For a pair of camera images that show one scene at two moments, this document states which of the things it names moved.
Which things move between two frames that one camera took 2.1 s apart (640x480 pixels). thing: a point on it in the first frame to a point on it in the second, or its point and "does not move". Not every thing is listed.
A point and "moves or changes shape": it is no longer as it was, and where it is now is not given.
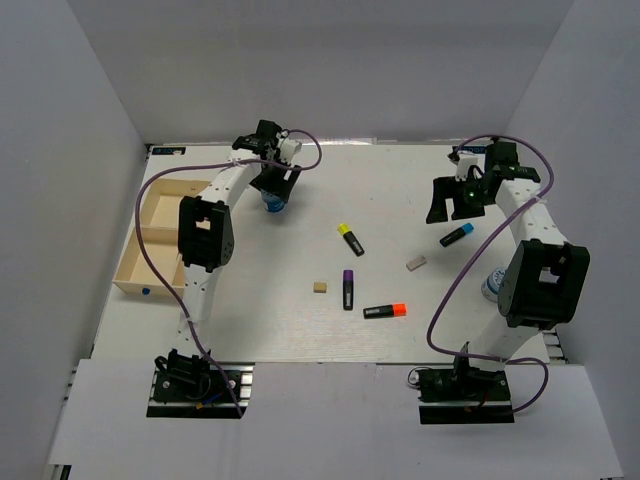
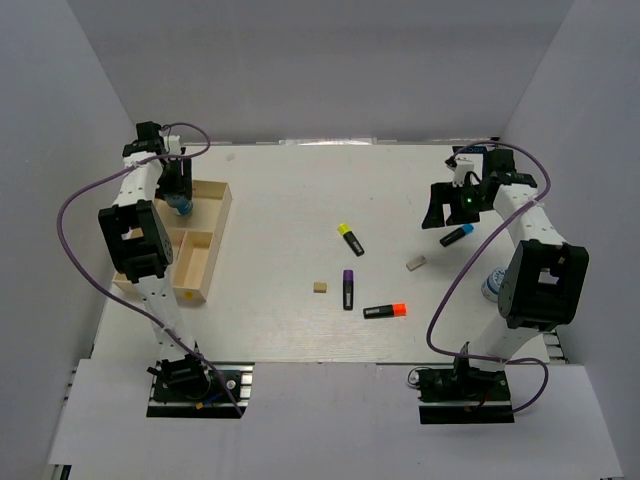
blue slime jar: (490, 288) does not move
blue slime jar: (272, 203) moves or changes shape
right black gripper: (449, 188) does not move
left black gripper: (280, 187) to (183, 183)
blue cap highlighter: (456, 234) does not move
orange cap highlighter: (390, 310) does not move
